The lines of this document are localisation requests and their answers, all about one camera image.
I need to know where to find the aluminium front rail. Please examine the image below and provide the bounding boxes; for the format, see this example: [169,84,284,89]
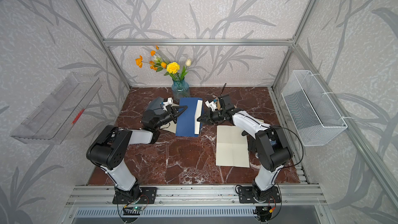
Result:
[65,184,327,207]

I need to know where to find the yellow orange artificial flowers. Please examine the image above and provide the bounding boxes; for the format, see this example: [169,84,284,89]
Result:
[135,46,192,82]

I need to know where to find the circuit board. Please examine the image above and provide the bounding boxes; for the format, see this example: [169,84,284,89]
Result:
[122,205,147,216]
[254,206,276,218]

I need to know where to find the clear acrylic wall shelf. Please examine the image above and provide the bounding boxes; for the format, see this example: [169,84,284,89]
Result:
[10,72,102,145]

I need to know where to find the white wire mesh basket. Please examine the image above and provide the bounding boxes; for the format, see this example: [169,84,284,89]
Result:
[282,70,347,147]

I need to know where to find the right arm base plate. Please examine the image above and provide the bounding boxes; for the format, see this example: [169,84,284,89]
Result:
[235,185,282,204]

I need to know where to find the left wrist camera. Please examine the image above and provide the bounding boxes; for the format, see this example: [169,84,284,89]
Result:
[161,97,173,111]

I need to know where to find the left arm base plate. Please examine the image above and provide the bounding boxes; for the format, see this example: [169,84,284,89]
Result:
[112,187,157,205]

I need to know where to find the cream envelope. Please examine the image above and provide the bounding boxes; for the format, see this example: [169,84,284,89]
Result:
[161,121,176,133]

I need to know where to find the blue glass vase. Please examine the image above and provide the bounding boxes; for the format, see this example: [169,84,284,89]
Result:
[171,80,191,103]

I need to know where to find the cream unfolded paper sheet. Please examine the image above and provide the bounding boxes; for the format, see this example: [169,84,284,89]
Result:
[216,125,250,168]

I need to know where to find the left circuit board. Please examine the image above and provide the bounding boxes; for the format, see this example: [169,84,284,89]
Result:
[122,205,147,216]

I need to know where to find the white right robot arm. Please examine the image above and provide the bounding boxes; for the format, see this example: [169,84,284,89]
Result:
[197,94,293,198]

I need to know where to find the beige lined letter paper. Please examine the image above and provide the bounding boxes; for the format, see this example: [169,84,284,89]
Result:
[194,99,203,135]

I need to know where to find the right circuit board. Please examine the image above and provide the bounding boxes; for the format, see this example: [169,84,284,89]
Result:
[254,206,276,218]

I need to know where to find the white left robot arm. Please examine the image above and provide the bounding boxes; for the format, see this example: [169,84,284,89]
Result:
[86,97,188,199]

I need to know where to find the dark blue envelope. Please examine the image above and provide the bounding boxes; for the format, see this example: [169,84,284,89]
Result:
[176,97,203,137]

